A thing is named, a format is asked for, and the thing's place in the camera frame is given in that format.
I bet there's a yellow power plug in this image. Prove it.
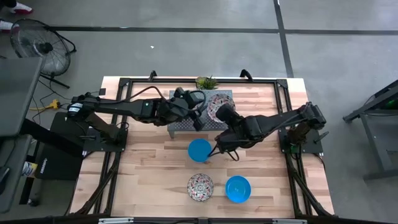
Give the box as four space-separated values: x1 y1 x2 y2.
29 98 62 112

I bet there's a grey metal table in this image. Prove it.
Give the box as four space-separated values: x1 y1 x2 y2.
343 79 398 181

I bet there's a silver metal bracket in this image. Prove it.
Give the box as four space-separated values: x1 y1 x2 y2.
272 218 308 224
98 217 135 224

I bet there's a person's shoe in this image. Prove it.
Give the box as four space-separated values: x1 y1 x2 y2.
8 2 34 15
0 19 21 34

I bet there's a grey desk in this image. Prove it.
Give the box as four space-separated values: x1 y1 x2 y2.
0 57 44 214

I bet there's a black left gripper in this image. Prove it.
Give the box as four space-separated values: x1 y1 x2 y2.
172 86 207 133

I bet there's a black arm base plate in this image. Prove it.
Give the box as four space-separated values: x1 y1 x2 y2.
81 127 129 154
277 127 325 157

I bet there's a grey perforated metal rack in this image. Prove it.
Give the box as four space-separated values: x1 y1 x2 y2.
167 89 236 139

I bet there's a black floor fan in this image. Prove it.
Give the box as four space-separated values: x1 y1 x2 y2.
9 17 78 90

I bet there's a printed colourful packet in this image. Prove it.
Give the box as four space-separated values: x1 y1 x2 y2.
21 161 39 178

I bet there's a black floor cable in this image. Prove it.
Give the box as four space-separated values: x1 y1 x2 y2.
29 77 105 122

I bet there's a blue plastic mini bowl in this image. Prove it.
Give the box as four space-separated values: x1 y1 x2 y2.
224 175 252 204
187 138 213 164

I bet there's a black computer case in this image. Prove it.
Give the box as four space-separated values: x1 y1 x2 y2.
34 111 94 182

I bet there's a floral patterned ceramic bowl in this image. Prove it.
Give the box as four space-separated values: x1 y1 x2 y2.
206 93 236 124
187 173 215 202

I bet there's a small green succulent plant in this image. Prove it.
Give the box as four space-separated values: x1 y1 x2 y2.
195 75 220 90

